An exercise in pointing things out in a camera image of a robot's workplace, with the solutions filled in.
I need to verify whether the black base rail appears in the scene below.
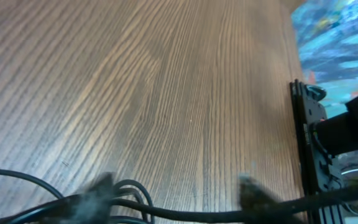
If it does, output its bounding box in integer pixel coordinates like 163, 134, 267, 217
289, 78, 354, 224

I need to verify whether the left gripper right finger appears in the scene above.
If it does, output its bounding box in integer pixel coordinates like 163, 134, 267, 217
239, 174, 303, 224

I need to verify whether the black USB cable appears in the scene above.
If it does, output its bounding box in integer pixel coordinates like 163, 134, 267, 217
0, 168, 155, 224
0, 183, 358, 224

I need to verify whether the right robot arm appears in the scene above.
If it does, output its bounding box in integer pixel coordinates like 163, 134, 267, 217
314, 96, 358, 156

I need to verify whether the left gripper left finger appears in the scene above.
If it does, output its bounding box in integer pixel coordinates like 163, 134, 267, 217
62, 172, 114, 224

